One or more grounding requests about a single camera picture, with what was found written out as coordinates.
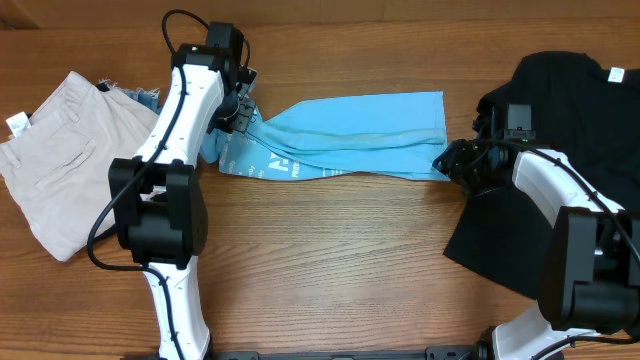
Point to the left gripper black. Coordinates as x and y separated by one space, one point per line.
242 121

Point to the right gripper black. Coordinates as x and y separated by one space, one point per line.
451 161

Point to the light blue printed t-shirt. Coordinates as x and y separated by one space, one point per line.
398 135

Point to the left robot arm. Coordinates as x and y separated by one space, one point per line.
157 203

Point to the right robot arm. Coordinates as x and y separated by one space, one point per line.
589 283

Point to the folded denim shorts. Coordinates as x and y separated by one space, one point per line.
148 98

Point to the black t-shirt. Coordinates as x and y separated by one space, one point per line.
578 110

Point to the folded beige shorts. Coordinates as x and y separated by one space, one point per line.
56 170

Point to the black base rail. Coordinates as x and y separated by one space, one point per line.
340 355

